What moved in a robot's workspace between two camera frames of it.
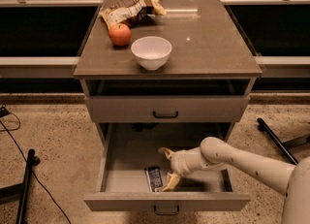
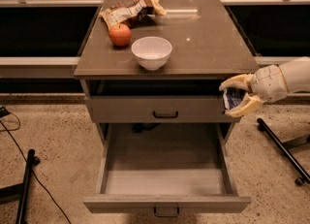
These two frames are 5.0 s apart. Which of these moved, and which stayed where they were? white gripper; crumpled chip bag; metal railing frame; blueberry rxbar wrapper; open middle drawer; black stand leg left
Moved: blueberry rxbar wrapper; white gripper
Stayed: crumpled chip bag; open middle drawer; black stand leg left; metal railing frame
